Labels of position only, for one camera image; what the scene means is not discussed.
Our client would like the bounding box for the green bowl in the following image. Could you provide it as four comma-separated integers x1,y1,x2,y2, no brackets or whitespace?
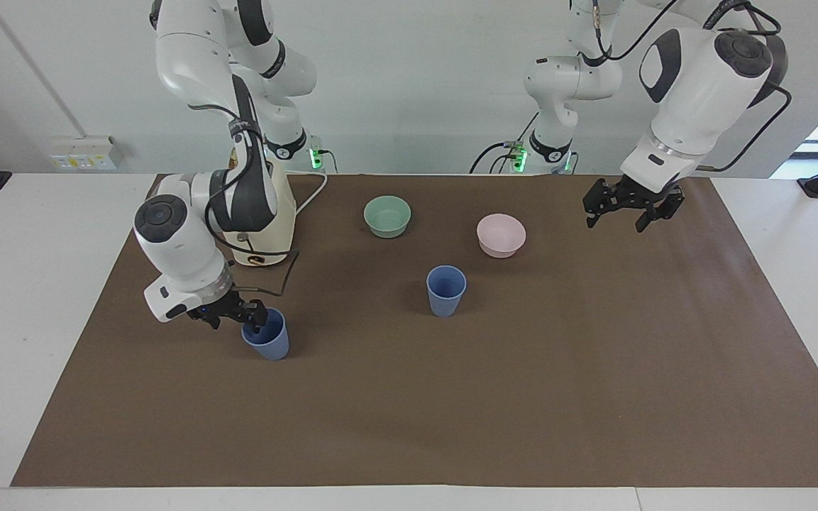
363,195,412,239

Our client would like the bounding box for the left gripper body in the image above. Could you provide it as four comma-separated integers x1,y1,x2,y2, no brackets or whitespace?
612,175,673,211

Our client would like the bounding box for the pink bowl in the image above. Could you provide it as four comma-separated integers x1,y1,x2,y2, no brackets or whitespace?
476,213,527,259

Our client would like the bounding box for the blue cup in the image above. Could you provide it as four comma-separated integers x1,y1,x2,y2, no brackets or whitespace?
241,307,291,361
426,265,468,318

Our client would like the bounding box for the white wall socket box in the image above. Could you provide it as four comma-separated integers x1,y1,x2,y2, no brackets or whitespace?
48,135,126,172

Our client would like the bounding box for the white cable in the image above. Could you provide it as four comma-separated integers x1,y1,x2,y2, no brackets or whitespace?
294,170,330,218

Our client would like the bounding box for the black cable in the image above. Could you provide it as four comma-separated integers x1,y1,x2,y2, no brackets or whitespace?
591,0,793,174
469,112,541,175
187,104,302,299

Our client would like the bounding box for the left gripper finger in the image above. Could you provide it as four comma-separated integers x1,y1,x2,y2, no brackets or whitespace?
634,186,686,234
582,177,622,229

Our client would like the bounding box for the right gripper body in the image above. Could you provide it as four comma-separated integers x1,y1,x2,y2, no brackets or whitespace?
188,287,242,331

